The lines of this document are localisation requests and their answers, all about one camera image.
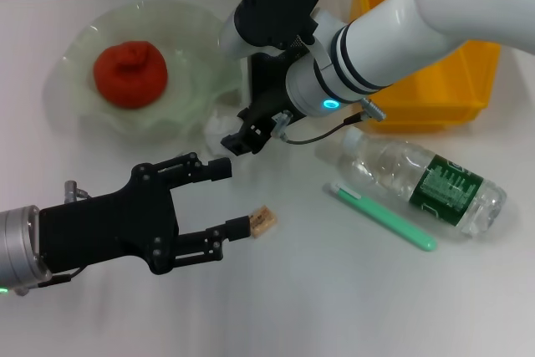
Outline right wrist cable with plugs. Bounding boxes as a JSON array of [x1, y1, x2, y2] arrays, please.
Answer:
[[273, 96, 388, 145]]

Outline wavy clear glass fruit plate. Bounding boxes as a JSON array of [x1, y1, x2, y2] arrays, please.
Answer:
[[62, 0, 243, 145]]

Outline white paper ball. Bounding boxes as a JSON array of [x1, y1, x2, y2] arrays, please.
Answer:
[[203, 110, 237, 153]]

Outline black mesh pen holder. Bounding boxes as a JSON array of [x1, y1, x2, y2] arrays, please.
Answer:
[[246, 37, 304, 115]]

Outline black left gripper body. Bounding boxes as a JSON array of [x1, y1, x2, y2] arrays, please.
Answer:
[[38, 162, 181, 277]]

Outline yellow plastic storage bin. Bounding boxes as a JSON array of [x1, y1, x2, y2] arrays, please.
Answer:
[[349, 0, 502, 135]]

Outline mint green pen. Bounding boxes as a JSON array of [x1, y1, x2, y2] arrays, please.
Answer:
[[324, 182, 438, 252]]

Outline clear water bottle green label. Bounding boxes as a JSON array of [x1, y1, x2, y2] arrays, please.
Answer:
[[337, 125, 507, 241]]

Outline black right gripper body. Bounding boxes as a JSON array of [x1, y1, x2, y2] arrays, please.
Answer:
[[250, 91, 304, 126]]

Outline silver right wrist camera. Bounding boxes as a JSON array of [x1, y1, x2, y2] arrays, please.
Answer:
[[219, 0, 322, 61]]

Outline wrist cable with plugs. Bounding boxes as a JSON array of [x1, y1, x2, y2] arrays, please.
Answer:
[[273, 96, 388, 145], [16, 180, 92, 296]]

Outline small tan eraser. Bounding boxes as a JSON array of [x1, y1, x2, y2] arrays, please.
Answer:
[[249, 205, 279, 237]]

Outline left wrist cable with plugs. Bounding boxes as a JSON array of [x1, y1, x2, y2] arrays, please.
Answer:
[[16, 180, 92, 296]]

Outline red-orange fruit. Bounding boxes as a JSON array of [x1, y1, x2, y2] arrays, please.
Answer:
[[92, 40, 169, 110]]

